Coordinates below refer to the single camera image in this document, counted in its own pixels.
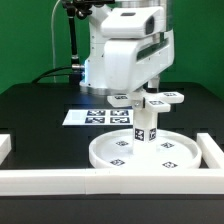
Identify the white cross-shaped table base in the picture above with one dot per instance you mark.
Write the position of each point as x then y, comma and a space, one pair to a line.
154, 102

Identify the white round table top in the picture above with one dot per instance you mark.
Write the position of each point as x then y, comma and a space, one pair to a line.
169, 150

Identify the white U-shaped fence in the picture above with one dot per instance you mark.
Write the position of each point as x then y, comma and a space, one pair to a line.
208, 180

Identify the white marker sheet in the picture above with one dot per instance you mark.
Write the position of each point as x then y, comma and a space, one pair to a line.
114, 117

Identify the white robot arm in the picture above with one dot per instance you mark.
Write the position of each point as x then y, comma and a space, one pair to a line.
94, 78

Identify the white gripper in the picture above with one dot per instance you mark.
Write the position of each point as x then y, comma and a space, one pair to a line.
129, 64

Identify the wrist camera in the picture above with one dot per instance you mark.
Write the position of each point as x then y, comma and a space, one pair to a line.
125, 23

